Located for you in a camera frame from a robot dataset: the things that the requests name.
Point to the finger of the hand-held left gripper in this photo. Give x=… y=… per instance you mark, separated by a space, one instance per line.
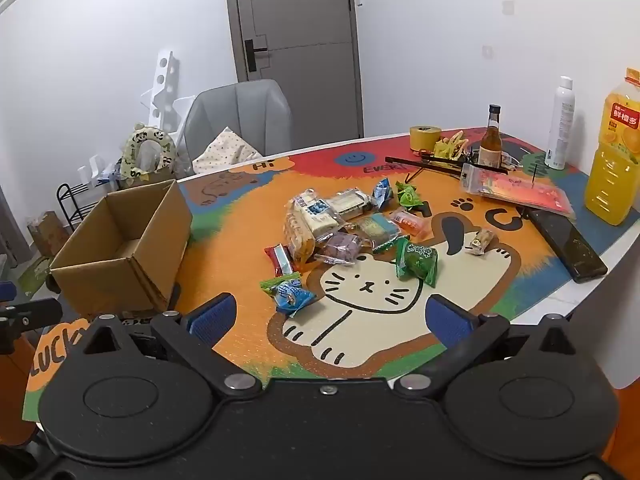
x=35 y=312
x=6 y=291

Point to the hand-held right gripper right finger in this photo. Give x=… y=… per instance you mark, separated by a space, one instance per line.
x=450 y=322

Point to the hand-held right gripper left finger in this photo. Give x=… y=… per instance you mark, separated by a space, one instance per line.
x=212 y=317

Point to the brown cardboard box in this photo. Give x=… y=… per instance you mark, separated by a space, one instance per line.
x=110 y=270

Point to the small brown snack packet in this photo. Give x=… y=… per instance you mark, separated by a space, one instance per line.
x=481 y=241

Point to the red blue candy packet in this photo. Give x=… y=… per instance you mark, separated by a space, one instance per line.
x=279 y=260

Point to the long orange cracker pack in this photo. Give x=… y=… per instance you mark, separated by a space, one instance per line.
x=299 y=237

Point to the purple cake packet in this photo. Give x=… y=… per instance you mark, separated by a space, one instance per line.
x=340 y=249

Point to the bright green triangular packet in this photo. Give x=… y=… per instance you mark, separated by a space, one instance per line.
x=409 y=196

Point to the blue triangular snack packet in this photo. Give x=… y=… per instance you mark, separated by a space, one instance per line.
x=384 y=192

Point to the white bar pack blue label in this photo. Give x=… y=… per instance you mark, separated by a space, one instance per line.
x=315 y=212

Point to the green floor mat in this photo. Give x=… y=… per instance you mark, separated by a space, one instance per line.
x=35 y=272

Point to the large dark green packet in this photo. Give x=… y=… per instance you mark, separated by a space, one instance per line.
x=417 y=260

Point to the brown paper bag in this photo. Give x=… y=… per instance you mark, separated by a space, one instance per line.
x=45 y=232

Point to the colourful cat printed table mat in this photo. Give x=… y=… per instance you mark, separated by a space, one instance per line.
x=380 y=310

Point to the blue green snack packet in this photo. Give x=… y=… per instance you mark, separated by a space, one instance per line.
x=290 y=295

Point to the green striped snack packet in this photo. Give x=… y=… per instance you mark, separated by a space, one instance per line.
x=386 y=246

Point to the black metal shoe rack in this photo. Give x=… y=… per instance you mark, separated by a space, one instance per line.
x=60 y=200

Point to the small orange snack packet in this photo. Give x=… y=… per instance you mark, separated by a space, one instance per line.
x=409 y=222

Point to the teal brown cake packet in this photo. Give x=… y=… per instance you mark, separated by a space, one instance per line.
x=377 y=227

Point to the black smartphone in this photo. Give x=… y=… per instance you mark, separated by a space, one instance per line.
x=567 y=245

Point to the red packet in clear bag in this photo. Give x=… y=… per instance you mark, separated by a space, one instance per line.
x=520 y=190

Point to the white plastic holder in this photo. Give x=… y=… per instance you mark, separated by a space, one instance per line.
x=92 y=167

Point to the white cake packet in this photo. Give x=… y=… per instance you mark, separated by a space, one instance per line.
x=352 y=202

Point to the black sticks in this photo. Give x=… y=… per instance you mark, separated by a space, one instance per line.
x=425 y=165

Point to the cream dotted cushion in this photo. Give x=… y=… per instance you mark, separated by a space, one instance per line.
x=225 y=152

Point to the yellow green hair clip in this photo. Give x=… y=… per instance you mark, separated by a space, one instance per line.
x=447 y=147

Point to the brown glass bottle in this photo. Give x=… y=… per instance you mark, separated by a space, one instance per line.
x=490 y=147

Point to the yellow tape roll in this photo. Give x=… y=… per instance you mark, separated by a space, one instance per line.
x=425 y=139

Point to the panda print neck pillow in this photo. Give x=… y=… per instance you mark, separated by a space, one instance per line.
x=131 y=150

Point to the grey upholstered chair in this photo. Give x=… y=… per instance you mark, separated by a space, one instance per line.
x=240 y=107

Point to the orange juice bottle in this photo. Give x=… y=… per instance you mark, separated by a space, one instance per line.
x=612 y=170

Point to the white spray bottle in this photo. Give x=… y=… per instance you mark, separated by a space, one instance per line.
x=559 y=125

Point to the white perforated rack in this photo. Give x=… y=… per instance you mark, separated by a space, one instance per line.
x=165 y=70

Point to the grey door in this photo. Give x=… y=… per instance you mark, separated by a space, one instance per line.
x=300 y=10

